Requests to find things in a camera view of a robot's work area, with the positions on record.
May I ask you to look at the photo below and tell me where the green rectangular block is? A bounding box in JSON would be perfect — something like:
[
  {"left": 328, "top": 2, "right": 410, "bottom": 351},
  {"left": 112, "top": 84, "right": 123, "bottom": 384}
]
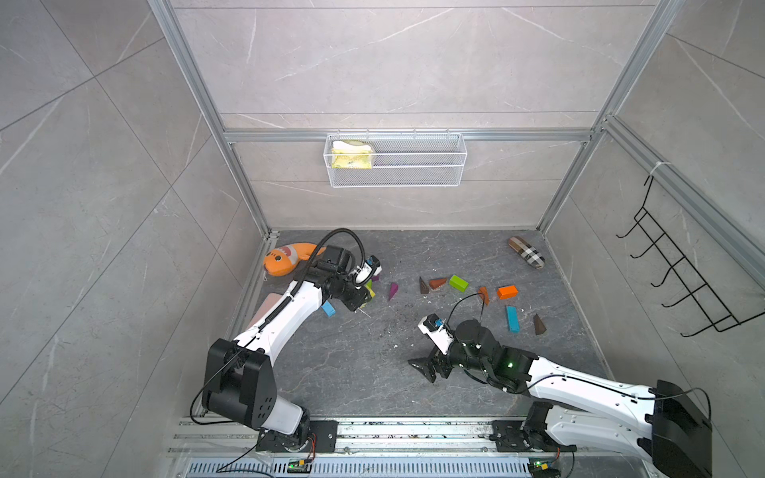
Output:
[{"left": 365, "top": 279, "right": 376, "bottom": 299}]

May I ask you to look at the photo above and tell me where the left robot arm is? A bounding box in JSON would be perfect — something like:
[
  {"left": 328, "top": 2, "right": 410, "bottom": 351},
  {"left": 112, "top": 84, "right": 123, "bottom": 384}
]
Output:
[{"left": 198, "top": 246, "right": 382, "bottom": 443}]

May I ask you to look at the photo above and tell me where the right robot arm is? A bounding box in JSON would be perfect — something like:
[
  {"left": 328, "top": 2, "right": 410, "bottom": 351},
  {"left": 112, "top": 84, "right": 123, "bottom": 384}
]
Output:
[{"left": 410, "top": 314, "right": 712, "bottom": 477}]

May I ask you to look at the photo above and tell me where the light blue flat block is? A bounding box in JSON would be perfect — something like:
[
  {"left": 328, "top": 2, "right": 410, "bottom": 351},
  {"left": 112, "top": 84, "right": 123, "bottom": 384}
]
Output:
[{"left": 322, "top": 301, "right": 337, "bottom": 317}]

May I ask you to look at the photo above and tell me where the reddish brown wedge block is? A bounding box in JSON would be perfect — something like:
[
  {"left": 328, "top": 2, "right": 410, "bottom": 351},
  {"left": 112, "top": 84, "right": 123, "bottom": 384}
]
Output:
[{"left": 428, "top": 278, "right": 449, "bottom": 291}]

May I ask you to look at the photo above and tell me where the light green block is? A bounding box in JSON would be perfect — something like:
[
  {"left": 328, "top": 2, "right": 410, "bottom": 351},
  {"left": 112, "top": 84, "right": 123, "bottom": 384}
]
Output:
[{"left": 448, "top": 275, "right": 469, "bottom": 293}]

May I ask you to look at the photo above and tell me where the orange brown wedge block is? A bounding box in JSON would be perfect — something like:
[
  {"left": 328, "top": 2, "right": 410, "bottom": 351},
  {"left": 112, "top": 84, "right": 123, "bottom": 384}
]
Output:
[{"left": 478, "top": 286, "right": 490, "bottom": 306}]

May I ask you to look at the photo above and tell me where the orange fish plush toy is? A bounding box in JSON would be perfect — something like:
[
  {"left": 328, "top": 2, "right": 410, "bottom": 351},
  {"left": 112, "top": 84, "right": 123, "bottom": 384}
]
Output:
[{"left": 263, "top": 242, "right": 316, "bottom": 277}]

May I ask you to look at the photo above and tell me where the teal flat block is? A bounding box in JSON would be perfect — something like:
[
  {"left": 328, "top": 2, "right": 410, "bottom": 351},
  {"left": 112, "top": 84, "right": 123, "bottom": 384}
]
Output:
[{"left": 506, "top": 306, "right": 520, "bottom": 334}]

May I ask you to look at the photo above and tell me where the orange rectangular block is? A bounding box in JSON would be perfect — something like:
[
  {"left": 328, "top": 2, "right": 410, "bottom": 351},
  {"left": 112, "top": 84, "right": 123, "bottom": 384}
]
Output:
[{"left": 497, "top": 285, "right": 519, "bottom": 300}]

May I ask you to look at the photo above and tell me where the plaid brown case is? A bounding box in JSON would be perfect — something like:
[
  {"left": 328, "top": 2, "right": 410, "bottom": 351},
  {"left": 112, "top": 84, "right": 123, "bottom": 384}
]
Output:
[{"left": 508, "top": 236, "right": 545, "bottom": 270}]

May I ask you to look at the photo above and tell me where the yellow white cloth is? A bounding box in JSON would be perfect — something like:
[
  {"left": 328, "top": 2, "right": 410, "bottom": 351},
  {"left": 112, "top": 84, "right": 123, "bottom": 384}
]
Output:
[{"left": 330, "top": 139, "right": 376, "bottom": 169}]

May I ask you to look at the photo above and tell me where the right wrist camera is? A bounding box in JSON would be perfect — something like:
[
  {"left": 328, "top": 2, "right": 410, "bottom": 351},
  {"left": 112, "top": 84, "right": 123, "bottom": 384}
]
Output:
[{"left": 418, "top": 314, "right": 454, "bottom": 355}]

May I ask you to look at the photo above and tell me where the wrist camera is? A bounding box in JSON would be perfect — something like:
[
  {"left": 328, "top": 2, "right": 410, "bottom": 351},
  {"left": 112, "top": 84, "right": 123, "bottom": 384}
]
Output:
[
  {"left": 418, "top": 314, "right": 454, "bottom": 355},
  {"left": 353, "top": 255, "right": 382, "bottom": 287}
]

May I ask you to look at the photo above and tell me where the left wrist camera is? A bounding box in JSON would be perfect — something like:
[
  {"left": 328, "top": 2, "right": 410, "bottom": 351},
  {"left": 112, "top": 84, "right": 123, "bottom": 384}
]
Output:
[{"left": 353, "top": 255, "right": 382, "bottom": 287}]

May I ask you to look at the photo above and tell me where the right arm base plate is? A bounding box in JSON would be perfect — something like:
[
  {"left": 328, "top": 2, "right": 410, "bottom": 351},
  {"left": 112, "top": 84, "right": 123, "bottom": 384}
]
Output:
[{"left": 489, "top": 420, "right": 578, "bottom": 453}]

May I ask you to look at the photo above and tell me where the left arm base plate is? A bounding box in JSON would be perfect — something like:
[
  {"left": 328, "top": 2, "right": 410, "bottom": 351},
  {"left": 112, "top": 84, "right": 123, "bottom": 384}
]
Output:
[{"left": 256, "top": 419, "right": 339, "bottom": 453}]

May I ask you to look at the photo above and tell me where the white wire mesh basket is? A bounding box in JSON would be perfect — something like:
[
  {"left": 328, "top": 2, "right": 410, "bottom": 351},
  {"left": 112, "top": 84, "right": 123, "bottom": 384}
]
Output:
[{"left": 323, "top": 131, "right": 468, "bottom": 188}]

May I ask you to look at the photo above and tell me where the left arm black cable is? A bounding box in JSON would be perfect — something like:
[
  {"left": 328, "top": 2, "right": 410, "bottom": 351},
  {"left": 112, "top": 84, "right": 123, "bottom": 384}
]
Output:
[{"left": 189, "top": 227, "right": 367, "bottom": 426}]

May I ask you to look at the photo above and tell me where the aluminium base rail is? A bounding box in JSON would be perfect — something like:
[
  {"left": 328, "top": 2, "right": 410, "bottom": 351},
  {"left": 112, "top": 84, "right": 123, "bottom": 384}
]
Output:
[{"left": 159, "top": 417, "right": 659, "bottom": 477}]

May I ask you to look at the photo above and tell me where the black wire hook rack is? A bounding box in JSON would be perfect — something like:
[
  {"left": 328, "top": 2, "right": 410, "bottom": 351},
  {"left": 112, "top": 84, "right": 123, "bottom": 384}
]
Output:
[{"left": 616, "top": 175, "right": 764, "bottom": 339}]

